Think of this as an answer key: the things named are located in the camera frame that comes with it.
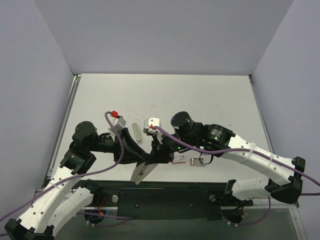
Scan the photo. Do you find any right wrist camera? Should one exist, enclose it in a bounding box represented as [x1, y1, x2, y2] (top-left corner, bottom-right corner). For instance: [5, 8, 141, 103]
[143, 117, 161, 136]

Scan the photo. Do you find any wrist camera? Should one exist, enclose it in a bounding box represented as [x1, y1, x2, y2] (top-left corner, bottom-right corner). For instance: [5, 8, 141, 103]
[105, 110, 127, 138]
[143, 117, 161, 136]

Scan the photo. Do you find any aluminium frame rail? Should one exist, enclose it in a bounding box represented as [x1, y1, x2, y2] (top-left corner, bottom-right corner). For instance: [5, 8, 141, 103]
[30, 188, 301, 210]

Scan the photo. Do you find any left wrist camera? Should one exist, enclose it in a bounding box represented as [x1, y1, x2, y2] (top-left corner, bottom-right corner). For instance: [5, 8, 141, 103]
[105, 110, 127, 138]

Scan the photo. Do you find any olive green stapler cover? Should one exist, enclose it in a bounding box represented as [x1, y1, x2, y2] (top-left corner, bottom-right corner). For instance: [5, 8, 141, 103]
[132, 122, 142, 143]

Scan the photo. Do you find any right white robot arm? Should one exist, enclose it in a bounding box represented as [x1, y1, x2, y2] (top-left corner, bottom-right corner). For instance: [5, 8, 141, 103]
[143, 111, 306, 205]

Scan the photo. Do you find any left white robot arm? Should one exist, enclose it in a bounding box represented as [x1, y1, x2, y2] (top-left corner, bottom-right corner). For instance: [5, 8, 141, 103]
[4, 121, 150, 240]

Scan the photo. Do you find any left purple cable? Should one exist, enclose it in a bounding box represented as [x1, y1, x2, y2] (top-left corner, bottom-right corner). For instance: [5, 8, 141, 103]
[0, 111, 133, 228]

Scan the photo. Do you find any red white staple box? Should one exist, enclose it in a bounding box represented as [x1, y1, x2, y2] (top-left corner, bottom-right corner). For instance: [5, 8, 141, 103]
[172, 155, 186, 164]

